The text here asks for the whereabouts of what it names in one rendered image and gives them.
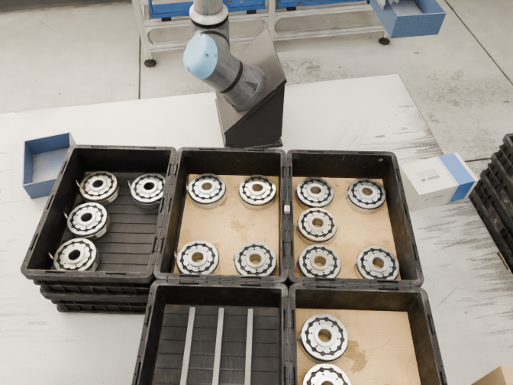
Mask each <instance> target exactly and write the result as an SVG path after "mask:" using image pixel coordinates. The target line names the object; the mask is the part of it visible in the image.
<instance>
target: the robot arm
mask: <svg viewBox="0 0 513 385"><path fill-rule="evenodd" d="M377 2H378V4H379V6H380V8H381V9H382V10H384V7H385V3H386V0H377ZM189 15H190V21H191V28H192V39H191V40H190V41H189V42H188V44H187V46H186V50H185V51H184V54H183V63H184V66H185V68H186V69H187V70H188V71H189V72H190V73H191V74H192V75H193V76H194V77H195V78H197V79H200V80H201V81H202V82H204V83H206V84H207V85H209V86H210V87H212V88H213V89H215V90H217V91H218V92H220V93H221V94H222V95H223V96H224V98H225V99H226V101H227V103H228V104H229V105H230V106H231V107H232V108H234V109H235V110H237V111H239V112H242V111H245V110H247V109H249V108H250V107H252V106H253V105H254V104H255V103H256V102H257V101H258V99H259V98H260V96H261V95H262V93H263V90H264V88H265V85H266V74H265V73H264V72H263V71H262V70H261V69H260V68H259V67H257V66H252V65H250V64H247V63H243V62H241V61H240V60H239V59H237V58H236V57H235V56H234V55H232V54H231V52H230V41H229V20H228V9H227V6H226V5H225V4H224V3H223V1H222V0H193V6H192V7H191V8H190V10H189Z"/></svg>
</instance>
